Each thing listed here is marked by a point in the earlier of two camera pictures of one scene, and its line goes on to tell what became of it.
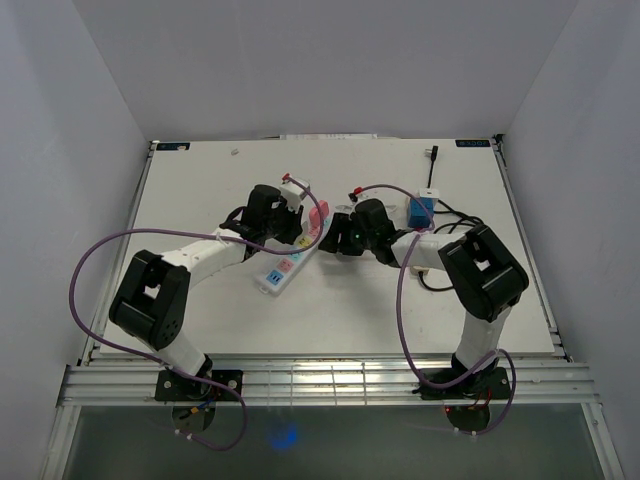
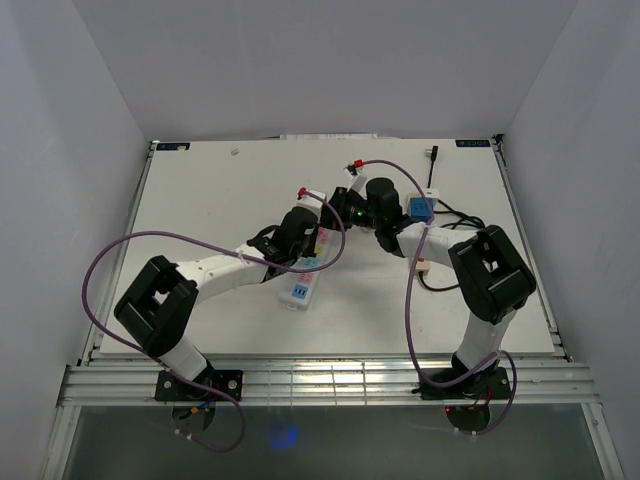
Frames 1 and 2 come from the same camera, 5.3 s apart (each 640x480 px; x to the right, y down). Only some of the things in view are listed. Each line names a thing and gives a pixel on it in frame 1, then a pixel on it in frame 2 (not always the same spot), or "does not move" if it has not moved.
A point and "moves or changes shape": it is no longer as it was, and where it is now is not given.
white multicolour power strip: x=287 y=267 moves or changes shape
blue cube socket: x=417 y=216 does not move
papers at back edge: x=328 y=136 does not move
